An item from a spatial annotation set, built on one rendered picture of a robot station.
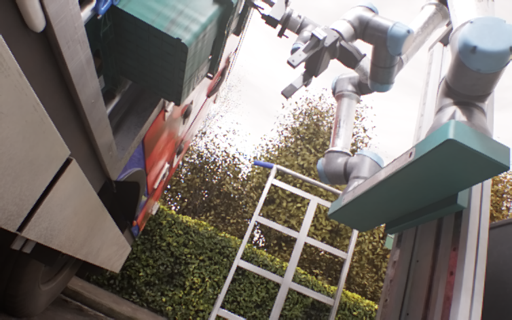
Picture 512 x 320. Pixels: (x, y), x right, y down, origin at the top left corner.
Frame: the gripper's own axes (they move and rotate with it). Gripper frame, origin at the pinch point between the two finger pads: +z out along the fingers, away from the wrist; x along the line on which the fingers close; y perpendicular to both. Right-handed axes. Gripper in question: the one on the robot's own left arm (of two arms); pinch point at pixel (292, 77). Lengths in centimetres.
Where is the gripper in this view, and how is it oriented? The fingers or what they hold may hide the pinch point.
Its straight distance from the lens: 83.8
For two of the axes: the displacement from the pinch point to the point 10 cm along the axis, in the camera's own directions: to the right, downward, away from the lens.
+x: 0.0, -3.2, -9.5
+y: -6.9, -6.8, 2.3
